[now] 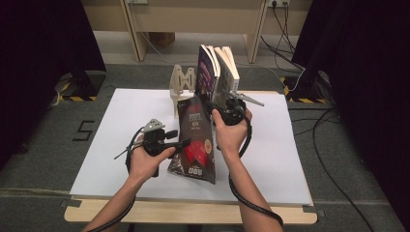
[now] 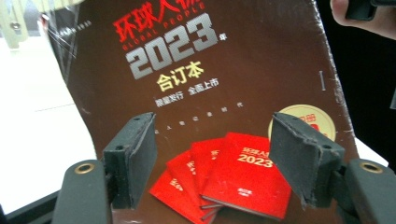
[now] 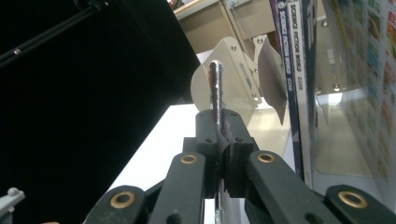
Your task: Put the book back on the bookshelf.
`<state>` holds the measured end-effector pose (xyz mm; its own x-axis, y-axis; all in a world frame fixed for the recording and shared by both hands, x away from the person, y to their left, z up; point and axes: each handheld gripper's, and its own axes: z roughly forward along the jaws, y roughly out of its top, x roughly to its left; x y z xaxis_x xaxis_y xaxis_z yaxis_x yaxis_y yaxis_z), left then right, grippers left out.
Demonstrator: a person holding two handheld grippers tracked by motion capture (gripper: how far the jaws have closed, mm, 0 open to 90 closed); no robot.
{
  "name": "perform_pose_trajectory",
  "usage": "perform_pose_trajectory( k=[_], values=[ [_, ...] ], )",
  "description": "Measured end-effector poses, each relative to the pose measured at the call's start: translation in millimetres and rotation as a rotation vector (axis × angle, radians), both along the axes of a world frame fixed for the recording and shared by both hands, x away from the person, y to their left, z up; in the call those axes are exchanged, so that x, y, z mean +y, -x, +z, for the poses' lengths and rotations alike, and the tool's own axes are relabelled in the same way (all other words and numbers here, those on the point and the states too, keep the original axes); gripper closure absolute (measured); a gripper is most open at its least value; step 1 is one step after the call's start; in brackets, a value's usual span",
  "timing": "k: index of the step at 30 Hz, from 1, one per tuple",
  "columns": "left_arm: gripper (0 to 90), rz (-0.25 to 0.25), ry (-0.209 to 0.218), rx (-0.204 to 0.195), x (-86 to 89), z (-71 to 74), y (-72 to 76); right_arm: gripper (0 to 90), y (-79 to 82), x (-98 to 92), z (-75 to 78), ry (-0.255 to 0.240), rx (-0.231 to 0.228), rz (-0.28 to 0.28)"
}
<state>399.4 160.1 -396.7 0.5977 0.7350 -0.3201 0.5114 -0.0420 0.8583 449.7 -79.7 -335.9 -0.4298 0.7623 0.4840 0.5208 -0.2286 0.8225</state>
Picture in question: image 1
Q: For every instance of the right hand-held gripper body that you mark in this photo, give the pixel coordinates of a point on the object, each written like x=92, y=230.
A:
x=230, y=112

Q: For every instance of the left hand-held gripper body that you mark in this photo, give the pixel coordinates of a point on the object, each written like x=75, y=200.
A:
x=154, y=141

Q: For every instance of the black magazine with red print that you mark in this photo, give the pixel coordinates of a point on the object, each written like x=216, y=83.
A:
x=193, y=135

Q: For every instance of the white magazine with picture grid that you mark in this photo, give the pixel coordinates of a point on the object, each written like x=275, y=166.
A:
x=227, y=77

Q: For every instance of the beige expandable book rack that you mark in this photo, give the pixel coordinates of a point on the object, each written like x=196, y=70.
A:
x=182, y=80

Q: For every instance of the person's right hand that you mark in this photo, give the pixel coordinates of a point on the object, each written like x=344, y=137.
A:
x=232, y=138

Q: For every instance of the person's left hand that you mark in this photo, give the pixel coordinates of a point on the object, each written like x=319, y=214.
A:
x=143, y=167

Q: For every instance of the white board sheet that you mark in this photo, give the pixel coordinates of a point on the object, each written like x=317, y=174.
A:
x=129, y=106

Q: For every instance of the black stand base hazard tape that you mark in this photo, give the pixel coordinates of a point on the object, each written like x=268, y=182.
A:
x=85, y=83
x=306, y=87

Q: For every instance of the brown cardboard box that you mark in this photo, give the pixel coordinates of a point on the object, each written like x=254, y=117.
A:
x=162, y=38

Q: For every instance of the beige wooden desk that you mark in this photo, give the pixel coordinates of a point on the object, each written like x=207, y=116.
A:
x=199, y=19

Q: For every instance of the black tape piece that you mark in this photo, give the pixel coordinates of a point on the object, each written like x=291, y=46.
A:
x=71, y=203
x=314, y=211

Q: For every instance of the black curtain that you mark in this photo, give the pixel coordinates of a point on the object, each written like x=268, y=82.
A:
x=38, y=64
x=370, y=80

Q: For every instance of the white wall socket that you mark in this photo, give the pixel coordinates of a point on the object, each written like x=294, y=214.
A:
x=279, y=2

